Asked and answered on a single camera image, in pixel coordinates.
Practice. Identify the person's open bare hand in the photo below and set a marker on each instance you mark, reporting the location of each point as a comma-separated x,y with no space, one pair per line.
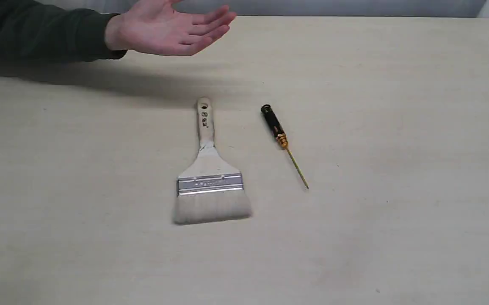
155,27

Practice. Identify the black gold precision screwdriver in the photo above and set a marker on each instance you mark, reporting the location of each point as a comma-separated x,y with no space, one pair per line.
280,136

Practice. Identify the wide white bristle paintbrush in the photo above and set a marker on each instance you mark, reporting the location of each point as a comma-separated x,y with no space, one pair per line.
210,189

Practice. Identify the dark green sleeved forearm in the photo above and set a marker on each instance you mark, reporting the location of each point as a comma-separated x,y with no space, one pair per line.
30,30

